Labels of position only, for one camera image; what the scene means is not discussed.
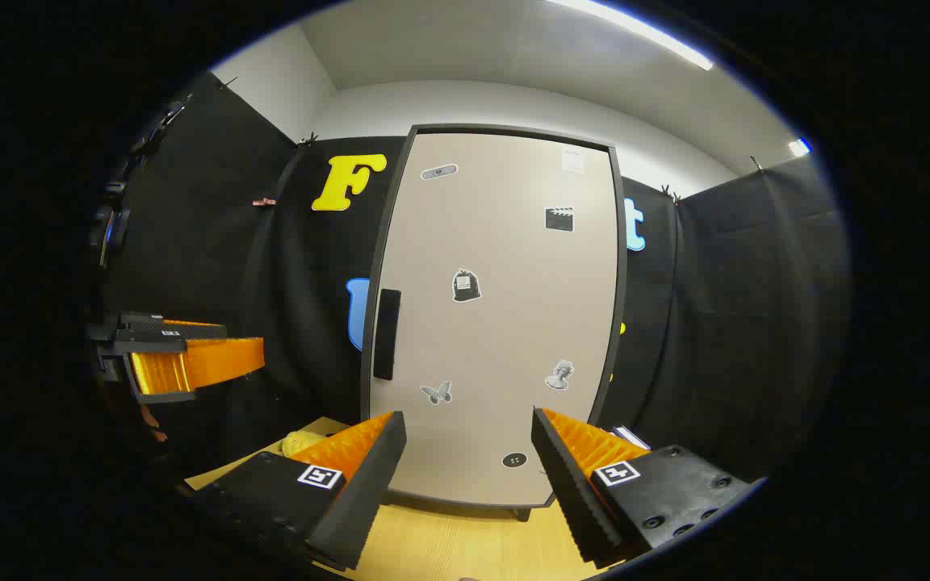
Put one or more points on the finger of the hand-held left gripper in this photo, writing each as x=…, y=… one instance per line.
x=215, y=361
x=150, y=335

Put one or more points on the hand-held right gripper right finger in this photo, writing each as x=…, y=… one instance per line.
x=566, y=484

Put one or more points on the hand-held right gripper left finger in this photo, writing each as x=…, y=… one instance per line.
x=368, y=484

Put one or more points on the beige cabinet door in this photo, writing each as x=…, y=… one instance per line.
x=505, y=339

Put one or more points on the dark grey cabinet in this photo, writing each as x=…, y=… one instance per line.
x=615, y=323

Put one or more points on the yellow toy fruit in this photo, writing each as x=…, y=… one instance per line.
x=302, y=442

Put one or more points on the black backdrop cloth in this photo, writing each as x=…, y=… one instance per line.
x=190, y=242

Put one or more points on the white book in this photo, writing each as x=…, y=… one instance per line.
x=631, y=437

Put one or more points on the black binder clip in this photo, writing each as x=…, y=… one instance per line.
x=228, y=81
x=756, y=162
x=669, y=193
x=307, y=140

